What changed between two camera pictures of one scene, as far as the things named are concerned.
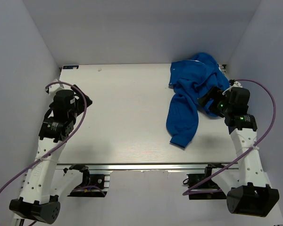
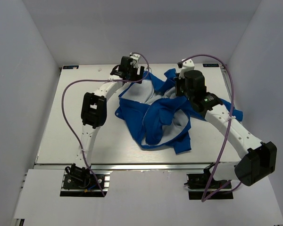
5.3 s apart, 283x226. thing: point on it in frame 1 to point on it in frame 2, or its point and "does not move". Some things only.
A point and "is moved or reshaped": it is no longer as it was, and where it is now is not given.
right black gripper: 214,93 to 178,82
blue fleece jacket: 191,79 is moved or reshaped
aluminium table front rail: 145,166 does not move
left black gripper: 81,103 to 137,76
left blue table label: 70,67 does not move
